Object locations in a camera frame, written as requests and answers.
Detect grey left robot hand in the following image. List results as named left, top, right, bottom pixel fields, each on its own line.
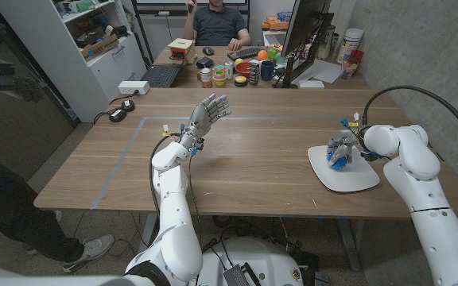
left=179, top=93, right=232, bottom=150

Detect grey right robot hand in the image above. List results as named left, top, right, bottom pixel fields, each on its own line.
left=326, top=129, right=367, bottom=168

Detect blue spiky stress ball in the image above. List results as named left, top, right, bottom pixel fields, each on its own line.
left=326, top=150, right=350, bottom=171

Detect white plate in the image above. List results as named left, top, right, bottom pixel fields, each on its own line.
left=307, top=145, right=381, bottom=193

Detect labelled tin can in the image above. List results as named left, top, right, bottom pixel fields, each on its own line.
left=200, top=67, right=214, bottom=89

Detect black pouch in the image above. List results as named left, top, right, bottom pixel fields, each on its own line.
left=196, top=56, right=215, bottom=70

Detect black keyboard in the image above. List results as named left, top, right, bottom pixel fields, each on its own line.
left=227, top=46, right=268, bottom=62
left=140, top=63, right=182, bottom=89

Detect red bowl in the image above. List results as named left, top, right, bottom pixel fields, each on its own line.
left=235, top=61, right=254, bottom=79

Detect black stacked blocks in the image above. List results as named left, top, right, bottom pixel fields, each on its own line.
left=248, top=62, right=261, bottom=86

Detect flat white box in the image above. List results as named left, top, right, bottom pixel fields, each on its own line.
left=298, top=79, right=326, bottom=89

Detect wooden box with red panel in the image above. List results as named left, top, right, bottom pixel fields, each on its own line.
left=167, top=37, right=197, bottom=64

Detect white power strip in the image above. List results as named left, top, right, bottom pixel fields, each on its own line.
left=118, top=80, right=151, bottom=95

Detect clear cup with colourful bits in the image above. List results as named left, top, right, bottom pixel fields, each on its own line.
left=340, top=59, right=360, bottom=79

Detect white paper sheets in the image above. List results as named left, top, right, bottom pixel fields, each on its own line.
left=292, top=58, right=344, bottom=84

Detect dark blue mug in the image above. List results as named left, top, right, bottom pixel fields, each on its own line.
left=260, top=60, right=278, bottom=82

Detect seated person dark polo shirt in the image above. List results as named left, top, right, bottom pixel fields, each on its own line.
left=183, top=0, right=252, bottom=52

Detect grey metal table leg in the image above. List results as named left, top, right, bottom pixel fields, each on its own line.
left=336, top=218, right=362, bottom=272
left=135, top=213, right=158, bottom=255

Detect white labelled canister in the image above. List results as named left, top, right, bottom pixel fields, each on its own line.
left=336, top=28, right=365, bottom=64

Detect white shelf cabinet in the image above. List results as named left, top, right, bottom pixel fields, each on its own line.
left=0, top=0, right=149, bottom=123

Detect brown cardboard box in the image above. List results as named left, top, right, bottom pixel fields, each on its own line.
left=80, top=33, right=120, bottom=60

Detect orange box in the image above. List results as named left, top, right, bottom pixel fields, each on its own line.
left=262, top=15, right=290, bottom=32

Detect standing person dark trousers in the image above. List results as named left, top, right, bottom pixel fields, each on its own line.
left=0, top=145, right=115, bottom=274

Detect black computer monitor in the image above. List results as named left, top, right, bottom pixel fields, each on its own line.
left=280, top=0, right=333, bottom=89

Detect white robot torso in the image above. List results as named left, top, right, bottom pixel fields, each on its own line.
left=196, top=237, right=305, bottom=286

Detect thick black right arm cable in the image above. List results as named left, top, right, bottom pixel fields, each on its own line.
left=362, top=85, right=458, bottom=162

